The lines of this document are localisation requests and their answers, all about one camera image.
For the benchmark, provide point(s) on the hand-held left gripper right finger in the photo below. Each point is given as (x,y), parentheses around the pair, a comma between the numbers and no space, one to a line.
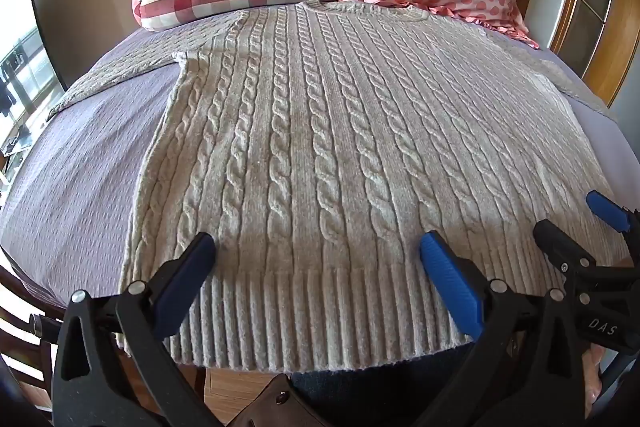
(450,277)

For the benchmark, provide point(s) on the brown leather pouch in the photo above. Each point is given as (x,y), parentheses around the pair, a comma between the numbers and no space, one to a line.
(272,409)

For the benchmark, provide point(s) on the lavender bed sheet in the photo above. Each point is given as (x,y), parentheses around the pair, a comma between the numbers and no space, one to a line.
(85,177)

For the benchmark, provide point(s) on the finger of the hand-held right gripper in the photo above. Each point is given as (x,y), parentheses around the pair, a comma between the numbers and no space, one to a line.
(607,209)
(557,242)

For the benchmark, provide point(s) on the person's dark jeans leg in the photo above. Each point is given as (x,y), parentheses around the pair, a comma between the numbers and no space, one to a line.
(330,394)

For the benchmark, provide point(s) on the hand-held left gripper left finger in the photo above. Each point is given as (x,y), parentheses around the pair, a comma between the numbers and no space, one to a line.
(187,272)

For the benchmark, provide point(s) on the dark wooden chair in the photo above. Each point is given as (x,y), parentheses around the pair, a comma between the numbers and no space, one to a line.
(22,332)

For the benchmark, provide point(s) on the bright window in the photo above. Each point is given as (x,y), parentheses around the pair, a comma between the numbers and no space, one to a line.
(20,72)

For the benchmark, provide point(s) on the person's right hand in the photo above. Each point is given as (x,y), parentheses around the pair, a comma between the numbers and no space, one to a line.
(594,382)

